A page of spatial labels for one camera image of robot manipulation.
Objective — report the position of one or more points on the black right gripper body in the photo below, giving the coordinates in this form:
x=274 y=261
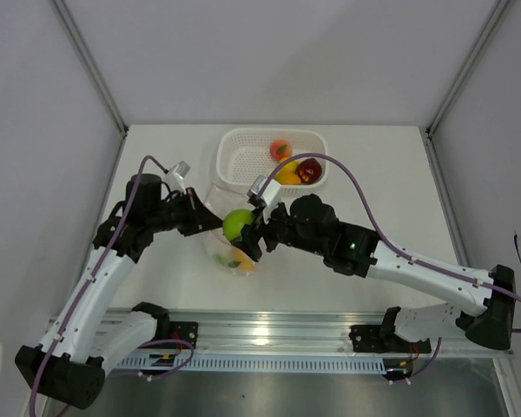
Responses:
x=278 y=228

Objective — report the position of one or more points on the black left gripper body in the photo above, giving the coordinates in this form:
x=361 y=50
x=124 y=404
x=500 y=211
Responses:
x=170 y=215

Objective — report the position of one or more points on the green apple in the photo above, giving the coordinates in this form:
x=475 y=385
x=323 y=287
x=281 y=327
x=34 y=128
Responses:
x=235 y=221

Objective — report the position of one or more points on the orange yellow fruit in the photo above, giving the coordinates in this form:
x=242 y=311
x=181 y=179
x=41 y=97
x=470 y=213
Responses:
x=243 y=262

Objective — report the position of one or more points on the clear zip top bag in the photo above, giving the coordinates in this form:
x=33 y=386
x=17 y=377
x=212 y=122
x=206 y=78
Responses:
x=232 y=209

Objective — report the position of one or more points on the white cauliflower with green leaves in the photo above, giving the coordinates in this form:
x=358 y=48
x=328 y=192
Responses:
x=226 y=261

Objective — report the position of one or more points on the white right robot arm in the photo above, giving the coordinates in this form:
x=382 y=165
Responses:
x=474 y=302

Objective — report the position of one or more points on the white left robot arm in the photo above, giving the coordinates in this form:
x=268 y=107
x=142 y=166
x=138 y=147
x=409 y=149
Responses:
x=68 y=364

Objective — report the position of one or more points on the yellow mango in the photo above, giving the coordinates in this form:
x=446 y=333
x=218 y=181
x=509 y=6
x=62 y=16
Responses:
x=288 y=179

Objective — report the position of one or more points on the yellow lemon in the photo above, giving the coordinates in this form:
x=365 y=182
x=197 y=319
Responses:
x=289 y=166

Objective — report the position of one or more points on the dark red apple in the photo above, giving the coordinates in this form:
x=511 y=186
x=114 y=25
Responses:
x=309 y=171

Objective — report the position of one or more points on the white plastic basket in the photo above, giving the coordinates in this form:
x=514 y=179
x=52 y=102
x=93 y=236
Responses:
x=244 y=153

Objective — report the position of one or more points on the orange peach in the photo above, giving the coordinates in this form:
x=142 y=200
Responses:
x=280 y=148

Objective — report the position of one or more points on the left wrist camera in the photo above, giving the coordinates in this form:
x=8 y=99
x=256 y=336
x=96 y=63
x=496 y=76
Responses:
x=176 y=175

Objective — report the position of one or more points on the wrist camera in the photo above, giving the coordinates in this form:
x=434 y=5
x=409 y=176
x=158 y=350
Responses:
x=265 y=195
x=176 y=175

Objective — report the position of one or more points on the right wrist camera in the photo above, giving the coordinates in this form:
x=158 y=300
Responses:
x=265 y=195

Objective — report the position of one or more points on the aluminium mounting rail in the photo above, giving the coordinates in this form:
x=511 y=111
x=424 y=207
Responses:
x=287 y=333

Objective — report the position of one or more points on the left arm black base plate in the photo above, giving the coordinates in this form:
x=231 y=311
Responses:
x=177 y=334

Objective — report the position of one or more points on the white slotted cable duct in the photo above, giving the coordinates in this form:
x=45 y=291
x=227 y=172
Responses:
x=341 y=364

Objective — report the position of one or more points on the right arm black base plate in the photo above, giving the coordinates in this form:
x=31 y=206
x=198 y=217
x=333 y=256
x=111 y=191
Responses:
x=370 y=339

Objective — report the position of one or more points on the left aluminium frame post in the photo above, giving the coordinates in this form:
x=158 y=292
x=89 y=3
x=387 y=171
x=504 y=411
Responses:
x=88 y=62

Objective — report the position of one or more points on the aluminium frame post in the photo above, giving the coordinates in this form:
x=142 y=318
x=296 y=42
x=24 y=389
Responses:
x=88 y=62
x=486 y=33

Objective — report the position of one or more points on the right aluminium frame post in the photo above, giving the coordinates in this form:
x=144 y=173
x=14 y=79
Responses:
x=486 y=33

